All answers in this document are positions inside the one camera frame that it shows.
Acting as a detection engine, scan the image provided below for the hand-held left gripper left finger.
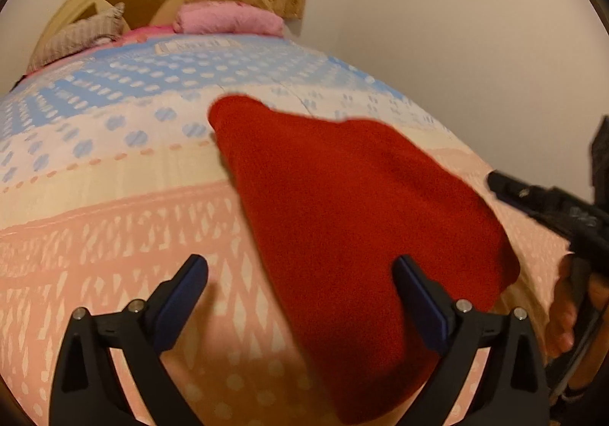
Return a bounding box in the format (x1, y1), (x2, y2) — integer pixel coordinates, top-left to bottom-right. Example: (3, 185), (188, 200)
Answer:
(48, 254), (209, 426)

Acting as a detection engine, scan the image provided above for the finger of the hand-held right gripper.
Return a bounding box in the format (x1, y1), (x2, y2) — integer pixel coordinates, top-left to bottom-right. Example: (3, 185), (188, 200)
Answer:
(485, 170), (553, 223)

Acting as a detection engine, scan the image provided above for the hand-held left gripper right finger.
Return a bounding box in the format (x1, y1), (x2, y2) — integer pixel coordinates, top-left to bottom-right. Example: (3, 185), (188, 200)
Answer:
(391, 255), (553, 426)

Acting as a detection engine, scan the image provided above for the red knitted sweater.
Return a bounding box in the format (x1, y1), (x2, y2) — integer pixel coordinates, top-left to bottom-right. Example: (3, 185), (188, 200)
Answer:
(208, 94), (521, 424)

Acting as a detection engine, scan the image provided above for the person's right hand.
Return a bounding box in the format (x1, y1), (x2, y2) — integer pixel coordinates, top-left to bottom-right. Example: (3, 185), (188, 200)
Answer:
(545, 252), (609, 391)

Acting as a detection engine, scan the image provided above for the pink and blue patterned bedsheet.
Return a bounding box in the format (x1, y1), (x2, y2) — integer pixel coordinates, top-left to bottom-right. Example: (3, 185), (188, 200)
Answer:
(0, 33), (586, 426)

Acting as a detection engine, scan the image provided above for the pink folded cloth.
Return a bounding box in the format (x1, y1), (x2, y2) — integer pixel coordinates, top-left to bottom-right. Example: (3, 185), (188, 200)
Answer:
(119, 24), (177, 44)

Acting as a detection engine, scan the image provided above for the pink pillow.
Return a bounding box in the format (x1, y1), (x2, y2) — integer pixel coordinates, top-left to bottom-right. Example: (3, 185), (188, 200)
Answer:
(172, 1), (285, 36)

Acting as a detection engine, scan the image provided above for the striped pillow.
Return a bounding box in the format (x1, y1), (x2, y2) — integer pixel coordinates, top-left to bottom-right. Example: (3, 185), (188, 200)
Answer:
(26, 2), (127, 72)

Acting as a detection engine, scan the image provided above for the cream wooden headboard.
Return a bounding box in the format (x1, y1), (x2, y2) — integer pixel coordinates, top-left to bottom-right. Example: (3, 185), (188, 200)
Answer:
(29, 0), (198, 70)

